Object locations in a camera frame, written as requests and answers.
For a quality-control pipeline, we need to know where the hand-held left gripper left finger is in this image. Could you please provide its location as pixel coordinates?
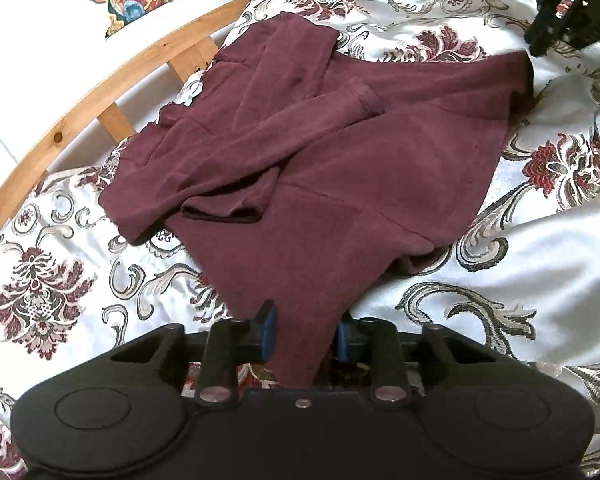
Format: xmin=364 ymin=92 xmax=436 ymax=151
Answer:
xmin=111 ymin=300 xmax=278 ymax=406

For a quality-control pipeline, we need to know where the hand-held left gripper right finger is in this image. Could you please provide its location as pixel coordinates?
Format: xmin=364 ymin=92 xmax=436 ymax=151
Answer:
xmin=332 ymin=310 xmax=511 ymax=406

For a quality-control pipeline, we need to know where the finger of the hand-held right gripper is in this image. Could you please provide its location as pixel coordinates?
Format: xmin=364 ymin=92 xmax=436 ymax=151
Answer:
xmin=524 ymin=0 xmax=581 ymax=57

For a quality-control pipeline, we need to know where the maroon sweater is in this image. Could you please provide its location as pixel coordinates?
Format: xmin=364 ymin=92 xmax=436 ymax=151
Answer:
xmin=97 ymin=10 xmax=533 ymax=391

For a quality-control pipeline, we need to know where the white floral blanket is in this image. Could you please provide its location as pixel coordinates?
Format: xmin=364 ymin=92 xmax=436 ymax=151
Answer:
xmin=0 ymin=0 xmax=600 ymax=480

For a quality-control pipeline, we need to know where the wooden bed frame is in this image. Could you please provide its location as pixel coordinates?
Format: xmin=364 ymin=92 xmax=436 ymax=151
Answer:
xmin=0 ymin=0 xmax=538 ymax=256

